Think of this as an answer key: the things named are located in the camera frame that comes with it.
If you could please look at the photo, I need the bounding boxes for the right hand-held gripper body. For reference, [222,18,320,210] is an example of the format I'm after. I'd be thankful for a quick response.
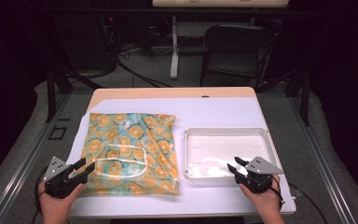
[234,156,284,194]

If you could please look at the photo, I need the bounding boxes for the white plastic tray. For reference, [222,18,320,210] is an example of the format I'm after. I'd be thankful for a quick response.
[184,127,283,181]

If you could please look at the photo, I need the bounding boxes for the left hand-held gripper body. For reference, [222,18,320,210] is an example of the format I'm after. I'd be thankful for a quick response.
[42,156,87,200]

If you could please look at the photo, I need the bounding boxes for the floral yellow teal cloth bag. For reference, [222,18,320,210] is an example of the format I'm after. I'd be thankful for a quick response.
[79,112,180,196]

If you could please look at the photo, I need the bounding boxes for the person's right hand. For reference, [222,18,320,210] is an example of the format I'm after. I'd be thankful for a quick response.
[238,174,283,217]

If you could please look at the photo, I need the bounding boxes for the dark equipment box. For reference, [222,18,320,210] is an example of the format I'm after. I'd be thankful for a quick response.
[55,13,119,71]

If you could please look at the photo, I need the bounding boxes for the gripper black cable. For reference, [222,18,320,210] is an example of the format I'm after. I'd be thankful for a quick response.
[268,174,329,224]
[33,167,49,224]

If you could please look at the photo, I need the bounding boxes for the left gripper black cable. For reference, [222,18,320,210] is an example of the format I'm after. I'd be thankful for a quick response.
[33,167,49,224]

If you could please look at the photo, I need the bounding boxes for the white desk leg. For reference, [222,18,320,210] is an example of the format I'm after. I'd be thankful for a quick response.
[170,16,180,79]

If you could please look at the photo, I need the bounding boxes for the aluminium floor rail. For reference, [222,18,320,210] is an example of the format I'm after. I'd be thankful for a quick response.
[287,94,358,224]
[0,92,73,224]

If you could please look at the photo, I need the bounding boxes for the person's left hand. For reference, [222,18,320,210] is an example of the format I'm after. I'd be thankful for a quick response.
[37,182,85,220]

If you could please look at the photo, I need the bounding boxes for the black folding chair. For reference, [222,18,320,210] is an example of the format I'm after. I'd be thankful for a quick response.
[200,23,278,91]

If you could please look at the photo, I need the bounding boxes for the black metal stand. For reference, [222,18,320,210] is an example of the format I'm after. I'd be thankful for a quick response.
[255,66,311,127]
[45,18,103,123]

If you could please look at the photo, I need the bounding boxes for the black floor cable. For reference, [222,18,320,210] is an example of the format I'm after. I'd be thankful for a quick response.
[116,60,173,89]

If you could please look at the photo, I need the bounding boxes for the white table sheet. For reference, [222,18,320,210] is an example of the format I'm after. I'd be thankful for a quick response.
[66,96,296,217]

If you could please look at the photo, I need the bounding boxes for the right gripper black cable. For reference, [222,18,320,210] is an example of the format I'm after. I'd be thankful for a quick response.
[268,174,329,224]

